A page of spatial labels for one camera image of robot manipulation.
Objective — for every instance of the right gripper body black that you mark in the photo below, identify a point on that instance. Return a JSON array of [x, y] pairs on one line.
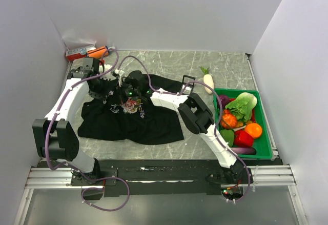
[[130, 91]]

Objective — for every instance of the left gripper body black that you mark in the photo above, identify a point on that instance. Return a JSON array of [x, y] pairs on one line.
[[100, 90]]

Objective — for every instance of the black printed t-shirt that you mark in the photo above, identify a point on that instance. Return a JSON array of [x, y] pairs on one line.
[[135, 120]]

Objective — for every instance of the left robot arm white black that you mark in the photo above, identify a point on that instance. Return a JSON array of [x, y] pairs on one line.
[[54, 136]]

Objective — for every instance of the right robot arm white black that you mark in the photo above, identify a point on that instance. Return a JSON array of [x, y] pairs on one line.
[[196, 116]]

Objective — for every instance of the orange black cylinder tool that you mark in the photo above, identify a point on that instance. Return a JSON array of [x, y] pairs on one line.
[[98, 52]]

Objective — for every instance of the red white toothpaste box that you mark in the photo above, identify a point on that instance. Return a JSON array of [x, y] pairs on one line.
[[78, 53]]

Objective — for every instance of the clear plastic bag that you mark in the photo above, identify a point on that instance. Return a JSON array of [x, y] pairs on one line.
[[72, 40]]

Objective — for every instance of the white toy radish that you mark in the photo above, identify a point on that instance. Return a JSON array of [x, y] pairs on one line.
[[207, 78]]

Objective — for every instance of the purple toy onion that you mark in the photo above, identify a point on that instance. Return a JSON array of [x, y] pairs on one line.
[[224, 99]]

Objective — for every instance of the orange toy pumpkin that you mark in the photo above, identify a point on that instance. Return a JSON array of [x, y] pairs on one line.
[[228, 120]]

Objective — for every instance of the green toy pepper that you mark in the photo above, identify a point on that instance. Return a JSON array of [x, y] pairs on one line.
[[228, 136]]

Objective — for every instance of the green toy lettuce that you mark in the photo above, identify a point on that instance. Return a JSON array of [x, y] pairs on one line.
[[242, 106]]

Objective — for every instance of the red toy pepper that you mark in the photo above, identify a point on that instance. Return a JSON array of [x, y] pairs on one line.
[[243, 139]]

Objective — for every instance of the purple toy eggplant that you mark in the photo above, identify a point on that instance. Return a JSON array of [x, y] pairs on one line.
[[244, 151]]

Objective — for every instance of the orange toy fruit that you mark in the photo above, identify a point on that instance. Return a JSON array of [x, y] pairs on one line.
[[255, 130]]

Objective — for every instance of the green plastic bin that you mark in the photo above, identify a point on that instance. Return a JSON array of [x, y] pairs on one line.
[[262, 145]]

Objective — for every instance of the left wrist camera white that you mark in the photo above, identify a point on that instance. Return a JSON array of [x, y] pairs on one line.
[[108, 73]]

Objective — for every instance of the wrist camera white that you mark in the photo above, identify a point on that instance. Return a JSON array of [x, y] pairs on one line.
[[121, 75], [108, 73]]

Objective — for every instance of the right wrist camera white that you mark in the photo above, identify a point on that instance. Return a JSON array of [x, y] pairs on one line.
[[121, 75]]

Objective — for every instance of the black wire frame stand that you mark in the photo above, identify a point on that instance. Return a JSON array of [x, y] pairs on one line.
[[187, 88]]

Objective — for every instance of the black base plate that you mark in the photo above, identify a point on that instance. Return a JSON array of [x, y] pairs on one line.
[[146, 177]]

